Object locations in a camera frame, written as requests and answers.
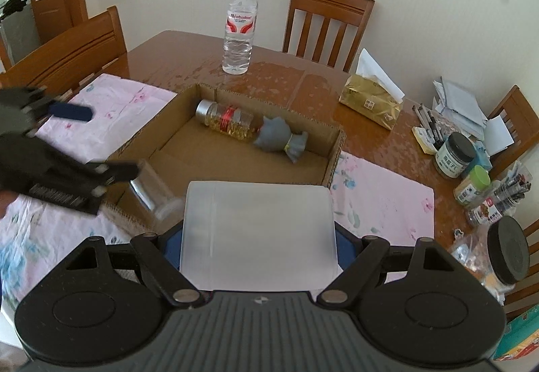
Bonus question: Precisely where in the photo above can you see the white medical bottle green label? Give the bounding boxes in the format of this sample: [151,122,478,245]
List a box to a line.
[179,181,339,292]

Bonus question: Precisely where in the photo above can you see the wooden chair at left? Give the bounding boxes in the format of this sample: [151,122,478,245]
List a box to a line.
[1,6,127,95]

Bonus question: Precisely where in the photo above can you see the brown cardboard box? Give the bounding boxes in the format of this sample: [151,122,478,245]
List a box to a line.
[108,84,345,233]

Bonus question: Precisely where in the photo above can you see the glass bottle with gold capsules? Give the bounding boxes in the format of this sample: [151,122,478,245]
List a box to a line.
[195,99,260,141]

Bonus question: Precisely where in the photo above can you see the yellow sticky note pad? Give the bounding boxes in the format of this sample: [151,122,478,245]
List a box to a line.
[412,126,438,156]

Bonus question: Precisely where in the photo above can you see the grey plush toy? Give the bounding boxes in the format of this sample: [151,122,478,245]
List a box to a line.
[253,117,309,163]

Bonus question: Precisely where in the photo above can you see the small jar green lid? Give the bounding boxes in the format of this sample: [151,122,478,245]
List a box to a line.
[453,165,490,206]

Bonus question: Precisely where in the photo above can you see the glass jar black lid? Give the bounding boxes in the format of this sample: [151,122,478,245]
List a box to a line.
[434,132,476,179]

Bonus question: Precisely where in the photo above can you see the pens in holder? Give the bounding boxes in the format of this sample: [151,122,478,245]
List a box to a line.
[412,104,444,149]

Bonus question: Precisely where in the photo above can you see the large clear jar black lid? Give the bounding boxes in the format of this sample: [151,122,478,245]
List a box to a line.
[479,216,530,286]

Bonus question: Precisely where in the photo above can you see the gold tissue pack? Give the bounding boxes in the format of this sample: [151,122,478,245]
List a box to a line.
[339,48,405,131]

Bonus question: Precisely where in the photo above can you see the stack of white papers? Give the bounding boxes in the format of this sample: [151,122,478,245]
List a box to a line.
[433,78,514,157]

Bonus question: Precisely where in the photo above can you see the clear water bottle red label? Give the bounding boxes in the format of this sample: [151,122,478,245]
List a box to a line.
[222,0,258,75]

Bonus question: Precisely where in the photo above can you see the wooden chair at right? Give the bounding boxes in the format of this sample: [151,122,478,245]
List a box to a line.
[489,86,539,178]

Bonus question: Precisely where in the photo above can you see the wooden chair behind table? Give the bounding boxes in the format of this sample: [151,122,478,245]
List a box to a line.
[282,0,376,72]

